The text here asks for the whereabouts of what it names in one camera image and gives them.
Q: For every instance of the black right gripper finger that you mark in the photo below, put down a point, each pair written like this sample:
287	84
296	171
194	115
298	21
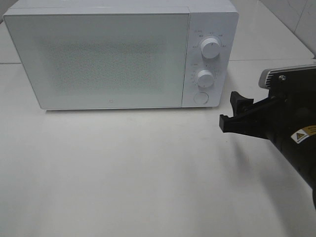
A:
239	103
249	123

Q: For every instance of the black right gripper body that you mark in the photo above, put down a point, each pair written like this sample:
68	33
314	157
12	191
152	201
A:
293	109

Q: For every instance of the round white door-release button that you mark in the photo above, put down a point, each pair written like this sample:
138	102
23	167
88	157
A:
201	98

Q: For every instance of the white timer knob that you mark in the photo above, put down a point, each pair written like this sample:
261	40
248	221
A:
205	79

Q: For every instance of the white microwave door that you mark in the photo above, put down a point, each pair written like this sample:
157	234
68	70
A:
102	61

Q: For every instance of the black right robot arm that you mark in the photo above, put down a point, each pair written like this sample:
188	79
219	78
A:
300	153

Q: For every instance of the upper white control knob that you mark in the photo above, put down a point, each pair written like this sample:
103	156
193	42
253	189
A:
210	47

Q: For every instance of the white microwave oven body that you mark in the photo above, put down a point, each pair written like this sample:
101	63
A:
216	18

